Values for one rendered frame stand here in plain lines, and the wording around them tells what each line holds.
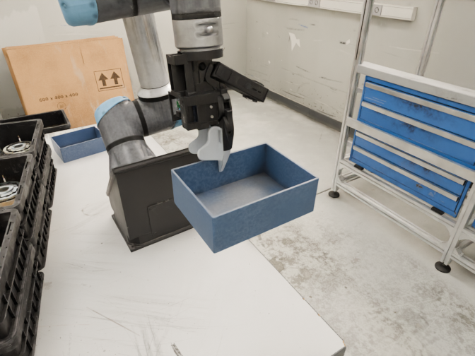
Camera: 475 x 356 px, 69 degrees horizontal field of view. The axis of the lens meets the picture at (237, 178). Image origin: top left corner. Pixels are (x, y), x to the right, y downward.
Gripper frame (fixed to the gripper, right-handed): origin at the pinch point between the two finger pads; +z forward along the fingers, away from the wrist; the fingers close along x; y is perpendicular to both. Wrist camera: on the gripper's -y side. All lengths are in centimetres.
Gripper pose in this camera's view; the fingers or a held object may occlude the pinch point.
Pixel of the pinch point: (222, 162)
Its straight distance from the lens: 63.4
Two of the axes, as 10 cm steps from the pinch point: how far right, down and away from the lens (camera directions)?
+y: -8.7, 2.7, -4.2
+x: 5.0, 3.6, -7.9
